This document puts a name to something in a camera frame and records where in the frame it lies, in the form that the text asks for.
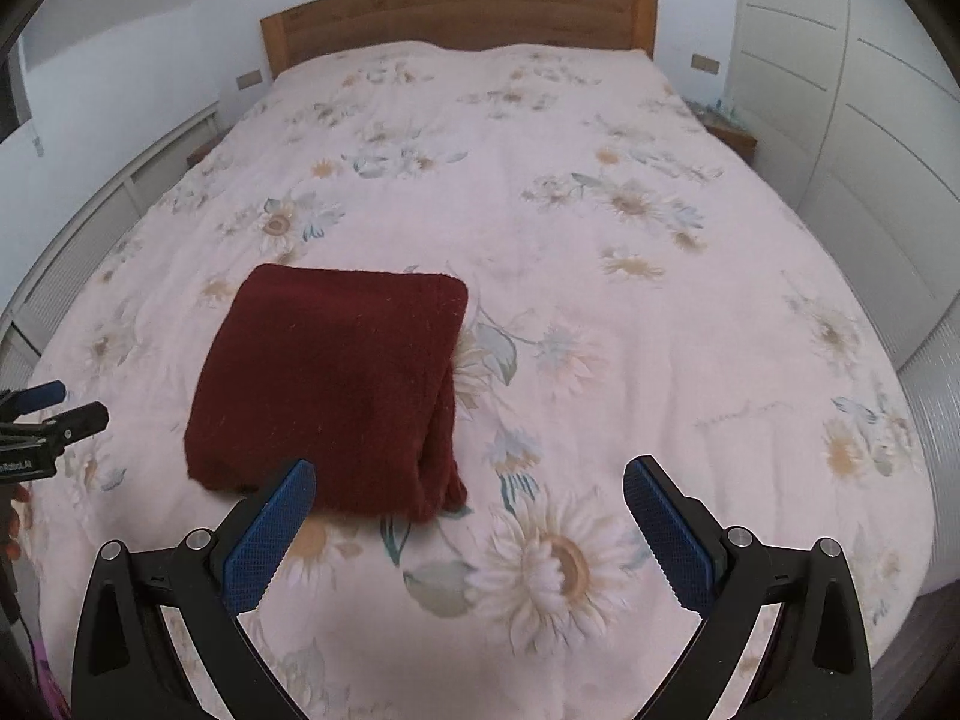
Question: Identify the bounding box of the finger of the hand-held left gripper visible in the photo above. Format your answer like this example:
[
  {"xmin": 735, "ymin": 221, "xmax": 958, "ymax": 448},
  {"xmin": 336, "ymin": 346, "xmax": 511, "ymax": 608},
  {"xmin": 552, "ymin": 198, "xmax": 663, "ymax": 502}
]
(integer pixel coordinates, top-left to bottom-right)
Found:
[
  {"xmin": 0, "ymin": 380, "xmax": 68, "ymax": 419},
  {"xmin": 0, "ymin": 402, "xmax": 110, "ymax": 458}
]

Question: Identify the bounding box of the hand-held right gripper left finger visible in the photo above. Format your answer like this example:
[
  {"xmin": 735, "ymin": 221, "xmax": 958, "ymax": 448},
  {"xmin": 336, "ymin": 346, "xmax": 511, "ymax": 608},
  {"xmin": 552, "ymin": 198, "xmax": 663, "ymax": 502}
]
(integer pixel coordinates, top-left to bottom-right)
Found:
[{"xmin": 71, "ymin": 457, "xmax": 317, "ymax": 720}]

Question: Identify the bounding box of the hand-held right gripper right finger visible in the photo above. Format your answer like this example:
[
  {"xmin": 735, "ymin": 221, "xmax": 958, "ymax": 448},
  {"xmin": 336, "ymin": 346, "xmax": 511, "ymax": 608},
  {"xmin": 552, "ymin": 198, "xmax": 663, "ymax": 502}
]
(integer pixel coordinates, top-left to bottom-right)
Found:
[{"xmin": 622, "ymin": 454, "xmax": 875, "ymax": 720}]

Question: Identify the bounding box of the dark red knit sweater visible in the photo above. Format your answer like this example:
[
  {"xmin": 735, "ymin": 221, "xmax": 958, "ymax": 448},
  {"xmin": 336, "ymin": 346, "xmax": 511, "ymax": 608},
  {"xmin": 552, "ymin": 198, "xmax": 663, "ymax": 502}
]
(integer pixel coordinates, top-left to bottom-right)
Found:
[{"xmin": 184, "ymin": 263, "xmax": 470, "ymax": 522}]

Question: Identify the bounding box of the person's left hand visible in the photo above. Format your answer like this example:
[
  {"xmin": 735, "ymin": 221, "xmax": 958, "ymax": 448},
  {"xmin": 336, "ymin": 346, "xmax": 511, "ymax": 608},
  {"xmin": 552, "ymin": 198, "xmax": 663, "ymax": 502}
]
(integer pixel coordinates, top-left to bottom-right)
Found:
[{"xmin": 0, "ymin": 484, "xmax": 32, "ymax": 565}]

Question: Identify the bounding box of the pink floral bedspread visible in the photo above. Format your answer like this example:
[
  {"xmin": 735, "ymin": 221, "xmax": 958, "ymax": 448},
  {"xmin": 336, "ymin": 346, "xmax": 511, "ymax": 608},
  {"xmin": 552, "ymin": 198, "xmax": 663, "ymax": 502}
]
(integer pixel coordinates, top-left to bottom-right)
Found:
[{"xmin": 15, "ymin": 41, "xmax": 935, "ymax": 720}]

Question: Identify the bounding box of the wooden nightstand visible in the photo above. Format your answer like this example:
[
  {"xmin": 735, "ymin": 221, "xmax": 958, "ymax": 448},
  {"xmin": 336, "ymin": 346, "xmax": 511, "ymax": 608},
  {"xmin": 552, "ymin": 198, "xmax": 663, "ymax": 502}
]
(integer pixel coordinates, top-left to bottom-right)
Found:
[{"xmin": 703, "ymin": 122, "xmax": 759, "ymax": 160}]

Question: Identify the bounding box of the white wardrobe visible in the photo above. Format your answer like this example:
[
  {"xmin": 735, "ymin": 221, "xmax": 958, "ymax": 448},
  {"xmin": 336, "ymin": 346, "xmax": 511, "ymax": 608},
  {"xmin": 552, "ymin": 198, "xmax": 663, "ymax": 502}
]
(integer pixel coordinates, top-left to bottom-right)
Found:
[{"xmin": 721, "ymin": 0, "xmax": 960, "ymax": 372}]

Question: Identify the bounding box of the wooden headboard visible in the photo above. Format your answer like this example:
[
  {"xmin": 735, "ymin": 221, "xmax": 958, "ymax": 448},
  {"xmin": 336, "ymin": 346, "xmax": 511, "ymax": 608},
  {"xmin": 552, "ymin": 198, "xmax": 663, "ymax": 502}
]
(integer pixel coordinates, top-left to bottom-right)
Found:
[{"xmin": 259, "ymin": 0, "xmax": 659, "ymax": 80}]

